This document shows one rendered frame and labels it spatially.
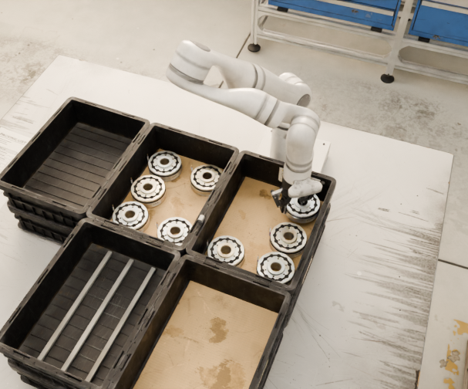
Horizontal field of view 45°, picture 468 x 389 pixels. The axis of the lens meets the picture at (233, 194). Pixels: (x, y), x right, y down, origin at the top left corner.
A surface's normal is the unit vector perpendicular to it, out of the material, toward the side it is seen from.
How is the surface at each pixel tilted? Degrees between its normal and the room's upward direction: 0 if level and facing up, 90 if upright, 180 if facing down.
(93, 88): 0
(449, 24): 90
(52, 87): 0
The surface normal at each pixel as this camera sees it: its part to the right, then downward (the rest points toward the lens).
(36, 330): 0.01, -0.62
